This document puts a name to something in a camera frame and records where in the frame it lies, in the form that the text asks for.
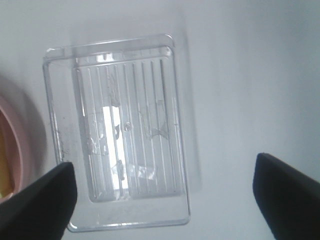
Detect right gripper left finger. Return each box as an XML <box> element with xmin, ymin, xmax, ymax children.
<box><xmin>0</xmin><ymin>162</ymin><xmax>77</xmax><ymax>240</ymax></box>

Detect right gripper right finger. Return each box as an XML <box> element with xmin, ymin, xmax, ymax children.
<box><xmin>252</xmin><ymin>153</ymin><xmax>320</xmax><ymax>240</ymax></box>

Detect bread slice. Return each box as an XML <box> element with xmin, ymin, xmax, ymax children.
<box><xmin>0</xmin><ymin>183</ymin><xmax>14</xmax><ymax>199</ymax></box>

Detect pink round plate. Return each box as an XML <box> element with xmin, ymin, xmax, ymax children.
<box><xmin>0</xmin><ymin>97</ymin><xmax>32</xmax><ymax>203</ymax></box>

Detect right clear plastic tray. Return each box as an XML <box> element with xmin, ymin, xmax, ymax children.
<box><xmin>43</xmin><ymin>34</ymin><xmax>191</xmax><ymax>233</ymax></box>

